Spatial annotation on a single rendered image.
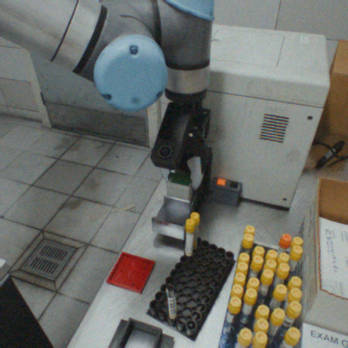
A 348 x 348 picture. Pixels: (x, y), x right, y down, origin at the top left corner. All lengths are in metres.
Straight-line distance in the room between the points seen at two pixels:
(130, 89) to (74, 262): 1.49
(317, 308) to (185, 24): 0.43
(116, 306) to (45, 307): 1.10
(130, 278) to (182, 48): 0.40
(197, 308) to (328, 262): 0.24
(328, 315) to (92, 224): 1.55
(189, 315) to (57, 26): 0.44
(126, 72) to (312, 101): 0.37
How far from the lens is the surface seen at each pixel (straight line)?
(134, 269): 0.62
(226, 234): 0.68
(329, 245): 0.64
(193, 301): 0.57
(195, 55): 0.50
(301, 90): 0.60
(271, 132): 0.64
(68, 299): 1.66
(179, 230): 0.62
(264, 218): 0.73
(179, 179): 0.63
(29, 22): 0.34
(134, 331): 0.56
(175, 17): 0.48
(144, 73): 0.33
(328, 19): 1.92
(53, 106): 2.68
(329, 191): 0.65
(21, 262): 1.87
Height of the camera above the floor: 1.40
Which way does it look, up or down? 41 degrees down
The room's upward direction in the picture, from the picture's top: straight up
